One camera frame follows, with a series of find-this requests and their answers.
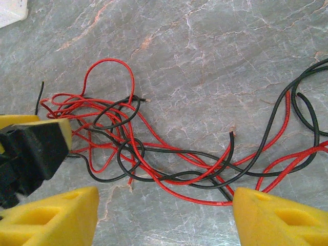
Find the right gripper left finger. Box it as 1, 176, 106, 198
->
0, 186, 100, 246

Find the white plastic basket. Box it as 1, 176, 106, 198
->
0, 0, 29, 29

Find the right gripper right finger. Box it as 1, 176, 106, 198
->
232, 187, 328, 246

